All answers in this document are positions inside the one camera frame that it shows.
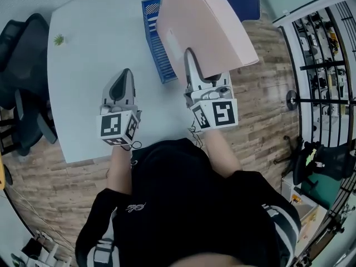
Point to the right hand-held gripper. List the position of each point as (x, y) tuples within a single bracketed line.
[(222, 113)]

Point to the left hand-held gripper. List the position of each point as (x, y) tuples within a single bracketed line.
[(111, 125)]

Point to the blue plastic file rack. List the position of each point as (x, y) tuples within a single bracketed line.
[(155, 51)]

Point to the pink file box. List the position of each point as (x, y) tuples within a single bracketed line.
[(205, 24)]

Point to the person's left forearm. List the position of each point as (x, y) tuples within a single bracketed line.
[(119, 171)]

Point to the person's right forearm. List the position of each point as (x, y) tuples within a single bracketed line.
[(222, 154)]

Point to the small green potted plant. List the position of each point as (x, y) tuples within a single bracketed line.
[(59, 39)]

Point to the black mesh office chair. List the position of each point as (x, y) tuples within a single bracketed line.
[(25, 65)]

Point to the black metal railing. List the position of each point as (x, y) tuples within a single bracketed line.
[(322, 64)]

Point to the black office chair with clutter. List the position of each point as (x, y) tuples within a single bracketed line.
[(333, 160)]

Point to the green bin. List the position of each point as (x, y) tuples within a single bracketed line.
[(320, 188)]

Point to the black pouch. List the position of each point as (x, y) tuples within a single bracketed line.
[(31, 247)]

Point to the person's face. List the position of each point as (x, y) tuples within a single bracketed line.
[(208, 261)]

